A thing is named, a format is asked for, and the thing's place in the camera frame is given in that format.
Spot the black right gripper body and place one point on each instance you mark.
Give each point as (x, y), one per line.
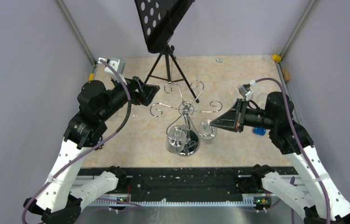
(256, 118)

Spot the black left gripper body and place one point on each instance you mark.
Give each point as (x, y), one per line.
(118, 97)

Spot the clear wine glass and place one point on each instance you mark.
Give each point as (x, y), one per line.
(261, 100)
(207, 132)
(135, 111)
(176, 139)
(242, 89)

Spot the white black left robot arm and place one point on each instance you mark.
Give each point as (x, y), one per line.
(59, 202)

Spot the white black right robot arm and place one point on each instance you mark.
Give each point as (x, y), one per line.
(323, 203)

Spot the chrome wine glass rack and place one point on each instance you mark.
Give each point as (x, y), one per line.
(186, 110)

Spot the blue orange toy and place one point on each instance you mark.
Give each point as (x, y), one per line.
(259, 131)

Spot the yellow corner clip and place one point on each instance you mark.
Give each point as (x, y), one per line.
(91, 77)
(276, 58)

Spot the wooden block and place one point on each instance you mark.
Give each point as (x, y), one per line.
(286, 74)

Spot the round metal table insert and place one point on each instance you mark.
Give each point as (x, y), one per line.
(219, 60)

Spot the black music stand tripod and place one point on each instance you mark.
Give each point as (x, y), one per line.
(159, 19)

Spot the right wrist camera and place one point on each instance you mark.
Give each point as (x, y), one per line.
(249, 95)

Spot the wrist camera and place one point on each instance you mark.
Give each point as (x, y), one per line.
(117, 65)
(249, 95)

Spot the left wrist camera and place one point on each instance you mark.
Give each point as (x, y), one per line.
(117, 65)

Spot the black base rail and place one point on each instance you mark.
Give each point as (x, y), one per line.
(190, 186)

